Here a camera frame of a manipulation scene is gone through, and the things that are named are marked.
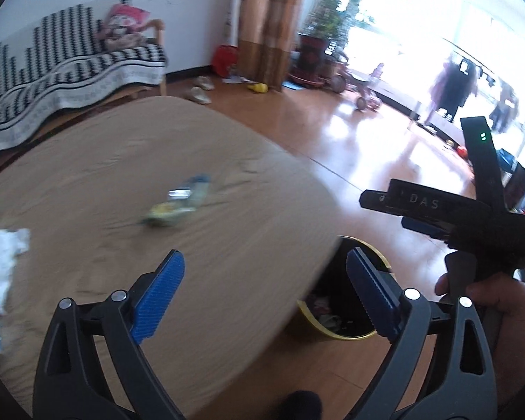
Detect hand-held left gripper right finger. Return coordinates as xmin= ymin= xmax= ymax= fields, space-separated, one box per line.
xmin=346 ymin=247 xmax=497 ymax=420

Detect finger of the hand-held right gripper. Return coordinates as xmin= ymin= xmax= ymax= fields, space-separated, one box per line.
xmin=360 ymin=189 xmax=392 ymax=212
xmin=401 ymin=216 xmax=451 ymax=242

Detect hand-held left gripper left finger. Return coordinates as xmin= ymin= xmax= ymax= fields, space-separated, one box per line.
xmin=33 ymin=249 xmax=187 ymax=420

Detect black bin with gold rim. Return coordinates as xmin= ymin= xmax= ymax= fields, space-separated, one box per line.
xmin=297 ymin=235 xmax=394 ymax=342

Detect pile of wrappers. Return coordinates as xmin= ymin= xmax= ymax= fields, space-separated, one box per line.
xmin=308 ymin=297 xmax=347 ymax=331

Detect green and blue snack wrapper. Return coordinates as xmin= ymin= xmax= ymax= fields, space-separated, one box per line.
xmin=141 ymin=174 xmax=212 ymax=228

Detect person's right hand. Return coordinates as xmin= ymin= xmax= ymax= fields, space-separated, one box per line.
xmin=434 ymin=270 xmax=525 ymax=405

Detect dark woven basket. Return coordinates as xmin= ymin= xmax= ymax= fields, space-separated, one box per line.
xmin=505 ymin=163 xmax=525 ymax=211

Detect blue bag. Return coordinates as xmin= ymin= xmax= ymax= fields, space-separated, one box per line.
xmin=496 ymin=148 xmax=518 ymax=172

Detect pink kids tricycle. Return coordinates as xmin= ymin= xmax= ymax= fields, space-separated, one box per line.
xmin=353 ymin=62 xmax=384 ymax=110

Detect grey kids tricycle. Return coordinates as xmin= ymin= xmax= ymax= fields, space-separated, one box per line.
xmin=330 ymin=50 xmax=356 ymax=94

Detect small hanging clothes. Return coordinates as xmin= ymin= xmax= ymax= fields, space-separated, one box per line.
xmin=489 ymin=78 xmax=520 ymax=133

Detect pink hanging coat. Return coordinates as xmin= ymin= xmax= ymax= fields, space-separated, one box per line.
xmin=426 ymin=58 xmax=452 ymax=117

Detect person's dark shoe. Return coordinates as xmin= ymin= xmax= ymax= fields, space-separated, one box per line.
xmin=279 ymin=391 xmax=323 ymax=420

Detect wheeled pot tray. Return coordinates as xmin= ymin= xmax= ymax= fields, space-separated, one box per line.
xmin=288 ymin=71 xmax=330 ymax=91

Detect black hanging coat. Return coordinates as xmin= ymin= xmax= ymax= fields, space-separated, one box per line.
xmin=438 ymin=54 xmax=478 ymax=117

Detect dark red plant pot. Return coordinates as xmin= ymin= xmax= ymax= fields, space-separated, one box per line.
xmin=298 ymin=34 xmax=334 ymax=76

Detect white and blue crumpled wrapper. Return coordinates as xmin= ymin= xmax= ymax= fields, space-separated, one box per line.
xmin=0 ymin=227 xmax=31 ymax=355

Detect metal clothes rack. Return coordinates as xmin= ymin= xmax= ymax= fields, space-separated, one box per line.
xmin=408 ymin=38 xmax=525 ymax=133

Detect green potted plant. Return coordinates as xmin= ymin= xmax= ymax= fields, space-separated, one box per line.
xmin=308 ymin=0 xmax=377 ymax=53

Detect red bag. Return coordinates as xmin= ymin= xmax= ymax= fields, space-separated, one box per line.
xmin=212 ymin=44 xmax=239 ymax=78

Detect brown patterned curtain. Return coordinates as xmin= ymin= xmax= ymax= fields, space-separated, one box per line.
xmin=237 ymin=0 xmax=309 ymax=93

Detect pink cartoon cushion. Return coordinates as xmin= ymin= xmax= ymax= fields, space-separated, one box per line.
xmin=98 ymin=3 xmax=152 ymax=52

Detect wooden sofa frame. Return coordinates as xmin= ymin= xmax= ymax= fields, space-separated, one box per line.
xmin=131 ymin=19 xmax=168 ymax=101

